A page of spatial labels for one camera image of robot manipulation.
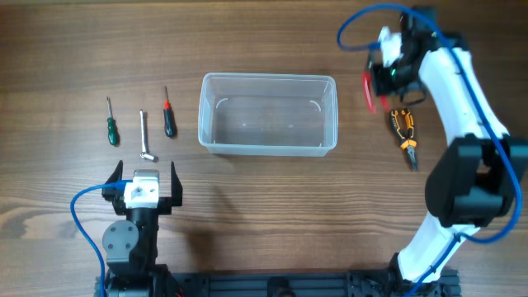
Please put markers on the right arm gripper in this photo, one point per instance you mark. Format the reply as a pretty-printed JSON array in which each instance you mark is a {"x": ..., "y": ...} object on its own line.
[{"x": 379, "y": 84}]

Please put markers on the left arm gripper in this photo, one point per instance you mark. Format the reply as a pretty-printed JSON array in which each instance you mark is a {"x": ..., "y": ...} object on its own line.
[{"x": 166, "y": 203}]

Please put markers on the black red screwdriver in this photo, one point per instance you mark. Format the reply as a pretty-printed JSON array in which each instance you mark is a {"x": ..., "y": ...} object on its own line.
[{"x": 170, "y": 128}]

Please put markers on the green handled screwdriver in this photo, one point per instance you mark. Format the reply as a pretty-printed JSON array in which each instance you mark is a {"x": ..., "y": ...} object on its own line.
[{"x": 113, "y": 135}]

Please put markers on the orange black long-nose pliers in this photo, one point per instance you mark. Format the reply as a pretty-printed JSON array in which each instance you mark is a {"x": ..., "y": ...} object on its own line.
[{"x": 402, "y": 124}]

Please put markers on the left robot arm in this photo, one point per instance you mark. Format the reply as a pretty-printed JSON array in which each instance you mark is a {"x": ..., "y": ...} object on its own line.
[{"x": 131, "y": 244}]

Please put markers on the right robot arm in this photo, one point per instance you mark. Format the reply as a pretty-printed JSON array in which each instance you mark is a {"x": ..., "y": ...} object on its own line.
[{"x": 474, "y": 192}]

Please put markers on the clear plastic container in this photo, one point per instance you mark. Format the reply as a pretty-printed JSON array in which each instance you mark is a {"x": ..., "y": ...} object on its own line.
[{"x": 268, "y": 114}]

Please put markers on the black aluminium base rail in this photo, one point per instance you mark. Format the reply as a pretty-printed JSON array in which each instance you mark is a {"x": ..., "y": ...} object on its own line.
[{"x": 349, "y": 284}]

